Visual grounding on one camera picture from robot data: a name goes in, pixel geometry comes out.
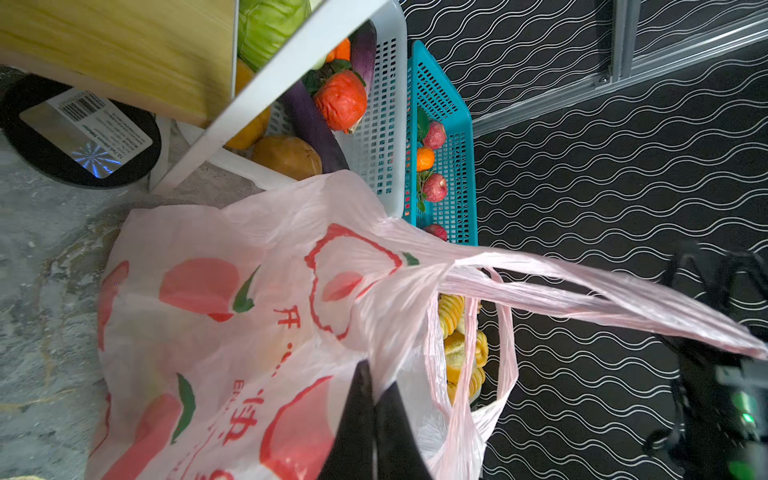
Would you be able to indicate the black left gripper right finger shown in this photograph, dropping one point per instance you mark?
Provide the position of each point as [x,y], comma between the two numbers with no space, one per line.
[397,453]

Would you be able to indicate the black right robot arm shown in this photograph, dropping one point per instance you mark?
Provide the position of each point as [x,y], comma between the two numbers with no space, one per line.
[720,398]

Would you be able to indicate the teal plastic basket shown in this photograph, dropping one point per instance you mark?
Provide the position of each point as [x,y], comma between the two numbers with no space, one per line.
[433,98]

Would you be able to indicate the green cabbage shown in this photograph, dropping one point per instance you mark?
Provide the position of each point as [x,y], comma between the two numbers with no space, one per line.
[265,25]

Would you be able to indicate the tray of breads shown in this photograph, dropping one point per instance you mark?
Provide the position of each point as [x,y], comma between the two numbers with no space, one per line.
[451,316]

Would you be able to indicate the red apple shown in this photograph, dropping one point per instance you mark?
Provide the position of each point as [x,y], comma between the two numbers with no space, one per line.
[435,188]
[435,137]
[437,231]

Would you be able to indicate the orange with green leaves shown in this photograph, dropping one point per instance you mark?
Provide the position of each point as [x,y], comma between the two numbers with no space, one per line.
[425,163]

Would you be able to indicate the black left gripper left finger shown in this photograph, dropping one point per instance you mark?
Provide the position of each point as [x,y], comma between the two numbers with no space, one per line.
[351,455]

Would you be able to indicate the brown potato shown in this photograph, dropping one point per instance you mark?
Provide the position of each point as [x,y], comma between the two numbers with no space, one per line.
[287,155]

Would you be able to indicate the red tomato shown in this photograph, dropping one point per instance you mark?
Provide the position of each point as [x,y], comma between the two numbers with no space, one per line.
[342,101]

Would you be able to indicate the pink plastic bag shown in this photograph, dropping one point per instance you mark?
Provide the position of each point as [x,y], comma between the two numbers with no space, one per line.
[228,337]

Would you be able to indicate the purple eggplant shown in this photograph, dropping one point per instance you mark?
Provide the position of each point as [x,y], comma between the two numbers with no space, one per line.
[310,126]

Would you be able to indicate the grey white plastic basket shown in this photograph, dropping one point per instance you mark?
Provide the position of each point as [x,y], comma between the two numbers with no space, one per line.
[375,150]

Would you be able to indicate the orange carrot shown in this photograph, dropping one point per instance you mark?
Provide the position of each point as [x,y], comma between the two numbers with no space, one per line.
[341,52]

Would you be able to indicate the black round tin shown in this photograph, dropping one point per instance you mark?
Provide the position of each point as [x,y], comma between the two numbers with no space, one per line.
[77,137]

